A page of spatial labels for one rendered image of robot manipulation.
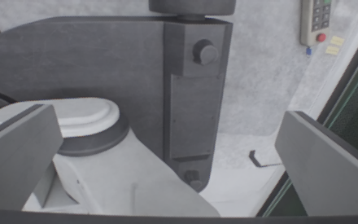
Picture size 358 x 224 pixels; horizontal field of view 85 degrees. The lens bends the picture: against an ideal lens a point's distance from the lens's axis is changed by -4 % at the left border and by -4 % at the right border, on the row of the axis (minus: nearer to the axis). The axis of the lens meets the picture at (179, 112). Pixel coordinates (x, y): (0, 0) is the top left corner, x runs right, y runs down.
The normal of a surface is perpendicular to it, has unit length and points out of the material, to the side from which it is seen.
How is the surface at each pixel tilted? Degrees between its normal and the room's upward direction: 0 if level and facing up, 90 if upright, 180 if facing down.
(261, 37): 0
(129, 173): 90
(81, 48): 0
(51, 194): 90
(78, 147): 45
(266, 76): 0
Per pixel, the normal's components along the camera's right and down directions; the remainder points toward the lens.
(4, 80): 0.21, 0.49
